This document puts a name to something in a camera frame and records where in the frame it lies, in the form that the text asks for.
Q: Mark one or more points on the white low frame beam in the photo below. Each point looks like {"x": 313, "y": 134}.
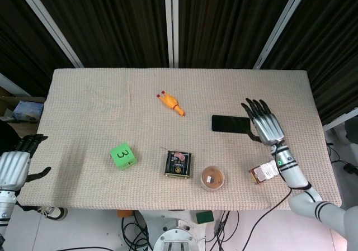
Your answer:
{"x": 341, "y": 121}
{"x": 14, "y": 83}

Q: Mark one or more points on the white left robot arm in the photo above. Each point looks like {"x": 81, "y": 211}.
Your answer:
{"x": 5, "y": 206}

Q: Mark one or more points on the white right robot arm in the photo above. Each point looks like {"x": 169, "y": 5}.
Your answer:
{"x": 291, "y": 170}

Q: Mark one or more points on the white robot torso base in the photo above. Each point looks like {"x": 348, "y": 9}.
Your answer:
{"x": 179, "y": 239}

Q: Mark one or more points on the black luncheon meat can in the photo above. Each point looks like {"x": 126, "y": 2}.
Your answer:
{"x": 177, "y": 164}

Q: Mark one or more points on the small orange block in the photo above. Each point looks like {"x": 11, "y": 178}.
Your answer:
{"x": 124, "y": 213}

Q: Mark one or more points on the beige waffle weave tablecloth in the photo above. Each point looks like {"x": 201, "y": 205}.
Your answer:
{"x": 84, "y": 108}

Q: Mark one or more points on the dark green foam block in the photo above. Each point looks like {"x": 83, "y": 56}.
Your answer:
{"x": 204, "y": 217}

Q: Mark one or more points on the teal and black smartphone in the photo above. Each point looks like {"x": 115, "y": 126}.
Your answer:
{"x": 229, "y": 123}

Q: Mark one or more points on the green foam number cube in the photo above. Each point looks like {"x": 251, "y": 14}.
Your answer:
{"x": 123, "y": 154}

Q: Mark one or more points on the yellow rubber chicken toy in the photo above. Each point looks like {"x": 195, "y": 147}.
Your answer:
{"x": 169, "y": 101}

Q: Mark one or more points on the blue plastic wrapped package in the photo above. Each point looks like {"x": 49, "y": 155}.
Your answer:
{"x": 28, "y": 109}

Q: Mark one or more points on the brown cardboard box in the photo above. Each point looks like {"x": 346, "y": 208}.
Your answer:
{"x": 5, "y": 105}

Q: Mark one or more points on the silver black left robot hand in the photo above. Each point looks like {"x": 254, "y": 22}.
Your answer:
{"x": 14, "y": 167}

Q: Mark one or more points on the white upright frame post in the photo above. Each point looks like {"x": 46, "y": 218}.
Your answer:
{"x": 167, "y": 24}
{"x": 175, "y": 24}

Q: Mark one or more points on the white slanted frame post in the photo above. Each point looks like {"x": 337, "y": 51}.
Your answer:
{"x": 50, "y": 24}
{"x": 279, "y": 27}

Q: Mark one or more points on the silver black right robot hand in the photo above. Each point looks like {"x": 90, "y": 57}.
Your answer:
{"x": 268, "y": 128}

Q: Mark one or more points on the clear plastic snack jar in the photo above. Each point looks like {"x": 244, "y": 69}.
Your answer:
{"x": 212, "y": 178}

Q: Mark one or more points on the grey office chair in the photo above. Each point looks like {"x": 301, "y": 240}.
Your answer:
{"x": 352, "y": 130}

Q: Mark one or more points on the red and gold carton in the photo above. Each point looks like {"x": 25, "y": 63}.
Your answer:
{"x": 263, "y": 172}

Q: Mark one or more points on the black pleated curtain panel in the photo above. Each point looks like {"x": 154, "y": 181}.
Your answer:
{"x": 112, "y": 24}
{"x": 22, "y": 44}
{"x": 223, "y": 24}
{"x": 330, "y": 38}

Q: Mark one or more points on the black power adapter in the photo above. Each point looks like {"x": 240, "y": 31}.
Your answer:
{"x": 350, "y": 167}

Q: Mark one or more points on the white and black sneaker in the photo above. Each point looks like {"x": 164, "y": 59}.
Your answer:
{"x": 56, "y": 213}

